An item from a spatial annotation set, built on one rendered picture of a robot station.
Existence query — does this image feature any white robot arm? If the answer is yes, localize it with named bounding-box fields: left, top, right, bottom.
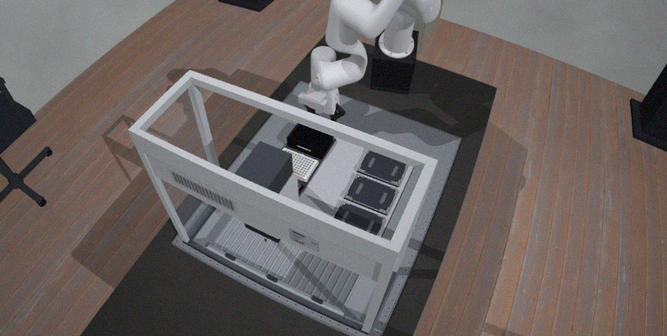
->
left=298, top=0, right=441, bottom=112

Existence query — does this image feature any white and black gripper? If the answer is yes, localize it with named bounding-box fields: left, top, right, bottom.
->
left=304, top=88, right=346, bottom=122

